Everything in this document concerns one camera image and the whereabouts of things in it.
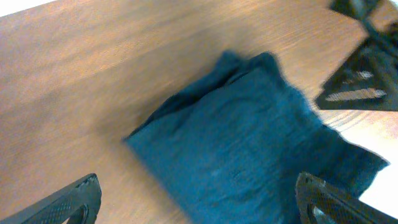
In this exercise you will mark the dark navy blue shorts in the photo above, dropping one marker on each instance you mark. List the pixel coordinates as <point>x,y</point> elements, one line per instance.
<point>229,147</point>

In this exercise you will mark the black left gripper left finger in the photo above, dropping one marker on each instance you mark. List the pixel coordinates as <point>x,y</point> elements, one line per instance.
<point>79,202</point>

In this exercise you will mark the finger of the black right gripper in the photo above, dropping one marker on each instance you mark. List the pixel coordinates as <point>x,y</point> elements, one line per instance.
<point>367,80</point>

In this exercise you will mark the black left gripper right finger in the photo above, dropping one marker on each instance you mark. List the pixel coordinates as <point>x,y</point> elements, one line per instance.
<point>320,202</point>

